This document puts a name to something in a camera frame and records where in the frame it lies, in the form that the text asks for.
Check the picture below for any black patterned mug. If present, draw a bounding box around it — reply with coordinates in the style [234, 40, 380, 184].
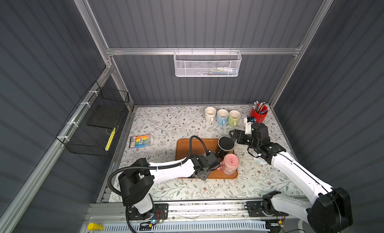
[216, 136, 235, 158]

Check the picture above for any light green mug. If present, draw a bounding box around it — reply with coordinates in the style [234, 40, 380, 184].
[228, 110, 242, 127]

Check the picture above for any light blue mug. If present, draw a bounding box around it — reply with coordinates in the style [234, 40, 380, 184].
[217, 109, 229, 126]

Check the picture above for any orange plastic tray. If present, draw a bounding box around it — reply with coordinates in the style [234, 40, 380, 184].
[173, 138, 239, 180]

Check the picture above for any white mug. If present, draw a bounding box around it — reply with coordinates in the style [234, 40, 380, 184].
[205, 106, 217, 122]

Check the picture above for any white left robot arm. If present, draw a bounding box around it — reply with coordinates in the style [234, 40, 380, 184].
[107, 135, 221, 219]

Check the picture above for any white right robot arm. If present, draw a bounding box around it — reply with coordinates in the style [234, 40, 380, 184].
[229, 123, 353, 233]

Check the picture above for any pink patterned mug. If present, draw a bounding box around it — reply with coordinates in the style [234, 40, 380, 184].
[219, 153, 240, 176]

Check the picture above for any red pen holder cup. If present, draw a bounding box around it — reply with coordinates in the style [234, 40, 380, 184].
[250, 105, 269, 123]

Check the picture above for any clear highlighter pen pack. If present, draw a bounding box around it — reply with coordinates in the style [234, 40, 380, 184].
[129, 135, 151, 148]

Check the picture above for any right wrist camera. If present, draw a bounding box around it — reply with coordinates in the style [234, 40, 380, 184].
[244, 116, 256, 134]

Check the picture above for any white wire mesh basket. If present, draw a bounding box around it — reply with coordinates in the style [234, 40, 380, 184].
[173, 49, 242, 77]

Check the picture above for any black wire wall basket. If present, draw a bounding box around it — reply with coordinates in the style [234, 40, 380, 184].
[57, 83, 130, 156]

